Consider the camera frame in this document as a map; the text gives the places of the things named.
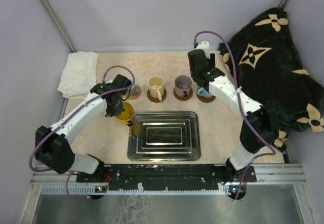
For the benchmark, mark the yellow cup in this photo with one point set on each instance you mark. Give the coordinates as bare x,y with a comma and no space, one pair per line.
126,116

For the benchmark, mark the wooden coaster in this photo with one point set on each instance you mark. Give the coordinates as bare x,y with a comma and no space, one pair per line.
177,96
205,100
156,100

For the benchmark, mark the purple glass mug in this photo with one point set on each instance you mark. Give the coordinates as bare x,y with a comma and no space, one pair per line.
183,86

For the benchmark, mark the white folded cloth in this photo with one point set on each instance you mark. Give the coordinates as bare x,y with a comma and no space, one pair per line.
79,75

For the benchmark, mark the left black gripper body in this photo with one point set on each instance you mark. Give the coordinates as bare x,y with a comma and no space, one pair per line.
115,110

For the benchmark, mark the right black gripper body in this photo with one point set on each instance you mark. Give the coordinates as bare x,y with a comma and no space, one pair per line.
211,60

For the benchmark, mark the black floral blanket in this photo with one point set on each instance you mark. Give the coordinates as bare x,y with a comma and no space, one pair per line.
268,67

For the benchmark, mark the steel tray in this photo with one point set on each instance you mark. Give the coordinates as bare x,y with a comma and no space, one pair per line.
164,136

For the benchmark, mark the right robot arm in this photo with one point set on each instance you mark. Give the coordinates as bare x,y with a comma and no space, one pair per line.
259,124

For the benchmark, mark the woven coaster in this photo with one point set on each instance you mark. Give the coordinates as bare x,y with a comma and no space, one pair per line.
127,96

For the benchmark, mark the cream mug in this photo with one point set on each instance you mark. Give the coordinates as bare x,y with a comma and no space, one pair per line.
156,87

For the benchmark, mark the white and blue cup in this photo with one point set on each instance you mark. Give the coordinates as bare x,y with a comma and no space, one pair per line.
202,92

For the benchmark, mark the aluminium rail frame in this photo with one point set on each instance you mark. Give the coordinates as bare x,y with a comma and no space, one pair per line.
270,193

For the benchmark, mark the small clear grey cup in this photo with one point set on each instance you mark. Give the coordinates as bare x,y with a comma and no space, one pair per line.
135,90

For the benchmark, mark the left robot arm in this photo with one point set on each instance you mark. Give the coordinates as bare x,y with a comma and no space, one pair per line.
53,144

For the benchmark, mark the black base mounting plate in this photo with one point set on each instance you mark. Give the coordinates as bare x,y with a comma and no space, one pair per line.
174,177

